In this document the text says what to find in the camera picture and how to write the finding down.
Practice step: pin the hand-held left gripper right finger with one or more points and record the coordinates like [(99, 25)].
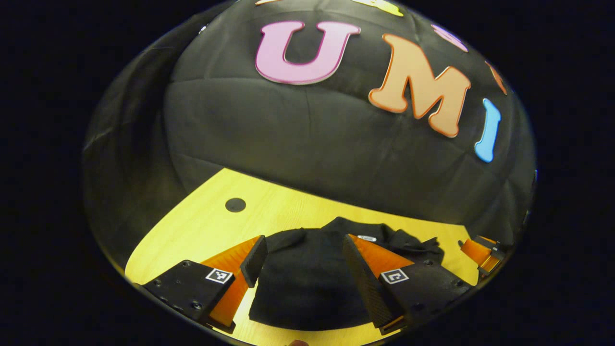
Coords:
[(365, 288)]

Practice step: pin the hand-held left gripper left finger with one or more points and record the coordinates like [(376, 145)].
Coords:
[(254, 262)]

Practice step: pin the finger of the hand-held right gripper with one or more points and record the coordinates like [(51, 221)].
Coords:
[(475, 249), (491, 266)]

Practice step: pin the black button-up garment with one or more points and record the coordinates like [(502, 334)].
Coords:
[(307, 288)]

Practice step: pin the black table grommet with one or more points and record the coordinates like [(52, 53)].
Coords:
[(235, 204)]

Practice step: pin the black backdrop cloth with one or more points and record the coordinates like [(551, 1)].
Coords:
[(298, 129)]

